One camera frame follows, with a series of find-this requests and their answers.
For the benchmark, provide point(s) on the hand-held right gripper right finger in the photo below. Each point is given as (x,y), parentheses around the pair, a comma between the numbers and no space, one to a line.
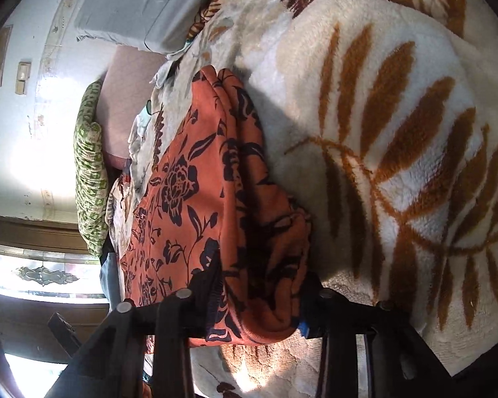
(311,315)

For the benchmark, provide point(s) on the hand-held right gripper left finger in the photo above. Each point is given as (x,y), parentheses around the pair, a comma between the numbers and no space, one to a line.
(201,298)

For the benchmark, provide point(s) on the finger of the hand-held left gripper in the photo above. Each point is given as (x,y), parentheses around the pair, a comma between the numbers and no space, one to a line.
(64,333)

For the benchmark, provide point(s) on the orange floral shirt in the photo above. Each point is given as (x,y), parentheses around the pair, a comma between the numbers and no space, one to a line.
(191,199)

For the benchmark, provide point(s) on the stained glass window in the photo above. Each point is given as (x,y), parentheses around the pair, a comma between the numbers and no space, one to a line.
(37,273)

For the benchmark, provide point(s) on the blue-grey garment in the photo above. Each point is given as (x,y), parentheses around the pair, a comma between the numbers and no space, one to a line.
(110,277)

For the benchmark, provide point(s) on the green patterned pillow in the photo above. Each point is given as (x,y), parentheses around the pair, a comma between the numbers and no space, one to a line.
(89,174)

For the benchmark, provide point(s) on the pink pillow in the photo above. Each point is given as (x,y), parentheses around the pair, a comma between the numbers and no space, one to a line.
(124,91)

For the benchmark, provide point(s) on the leaf-print fleece blanket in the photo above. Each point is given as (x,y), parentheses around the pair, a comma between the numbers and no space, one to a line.
(398,70)

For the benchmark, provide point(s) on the grey pillow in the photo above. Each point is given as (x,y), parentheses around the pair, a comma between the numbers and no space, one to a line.
(149,4)

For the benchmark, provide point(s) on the beige light switch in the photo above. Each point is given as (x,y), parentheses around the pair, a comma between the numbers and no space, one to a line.
(23,78)

